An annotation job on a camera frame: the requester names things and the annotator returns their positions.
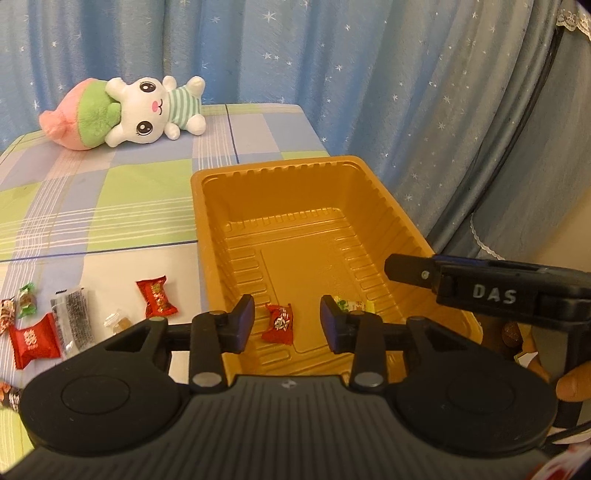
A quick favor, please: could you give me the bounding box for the golden plastic tray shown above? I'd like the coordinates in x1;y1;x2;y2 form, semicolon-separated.
190;155;484;386

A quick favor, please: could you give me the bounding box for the white rabbit plush with peach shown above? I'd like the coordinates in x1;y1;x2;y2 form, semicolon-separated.
38;75;207;151

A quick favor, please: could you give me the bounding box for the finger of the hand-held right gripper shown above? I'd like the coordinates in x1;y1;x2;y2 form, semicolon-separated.
384;253;445;291

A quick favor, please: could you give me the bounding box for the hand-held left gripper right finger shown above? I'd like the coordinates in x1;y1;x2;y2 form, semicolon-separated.
320;294;474;391

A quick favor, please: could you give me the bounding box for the red brown candy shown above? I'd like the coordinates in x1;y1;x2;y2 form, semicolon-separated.
0;382;23;411

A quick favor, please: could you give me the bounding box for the person's right hand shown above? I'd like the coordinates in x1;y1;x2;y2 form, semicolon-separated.
555;367;591;403

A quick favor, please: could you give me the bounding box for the red candy with figure print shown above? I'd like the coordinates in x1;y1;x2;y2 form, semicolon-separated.
261;303;295;345

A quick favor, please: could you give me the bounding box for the green yellow candy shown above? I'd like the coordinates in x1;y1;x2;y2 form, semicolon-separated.
335;298;374;315

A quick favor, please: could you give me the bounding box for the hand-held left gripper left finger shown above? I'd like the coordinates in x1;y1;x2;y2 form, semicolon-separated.
95;294;256;393

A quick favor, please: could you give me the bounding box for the clear packet with black filling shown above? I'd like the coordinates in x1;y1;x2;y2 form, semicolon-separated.
50;286;97;361

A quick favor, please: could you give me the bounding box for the blue star curtain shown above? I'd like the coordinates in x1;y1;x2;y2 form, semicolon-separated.
0;0;546;241

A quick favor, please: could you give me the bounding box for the brown round object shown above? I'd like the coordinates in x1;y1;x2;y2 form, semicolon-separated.
501;323;525;347

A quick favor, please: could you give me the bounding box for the green brown candy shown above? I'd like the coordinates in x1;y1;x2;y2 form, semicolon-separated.
16;282;38;319

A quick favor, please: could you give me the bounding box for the red striped candy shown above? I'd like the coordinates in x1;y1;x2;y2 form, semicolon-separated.
0;298;17;335

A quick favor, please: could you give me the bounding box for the small clear brown candy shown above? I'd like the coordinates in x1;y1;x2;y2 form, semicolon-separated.
103;312;132;334

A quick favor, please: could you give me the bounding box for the large red candy white print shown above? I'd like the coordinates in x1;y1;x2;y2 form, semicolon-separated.
8;312;62;370

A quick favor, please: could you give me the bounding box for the red candy with gold print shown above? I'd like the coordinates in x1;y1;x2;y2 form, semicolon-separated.
136;275;179;319

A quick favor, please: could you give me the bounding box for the checked tablecloth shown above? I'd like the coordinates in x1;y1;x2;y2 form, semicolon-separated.
0;102;333;462

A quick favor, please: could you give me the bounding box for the red and white wrapper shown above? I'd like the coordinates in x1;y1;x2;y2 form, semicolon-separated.
531;443;591;480

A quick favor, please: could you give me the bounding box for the grey-blue lace-trimmed curtain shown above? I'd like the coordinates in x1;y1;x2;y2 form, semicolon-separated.
425;0;591;264

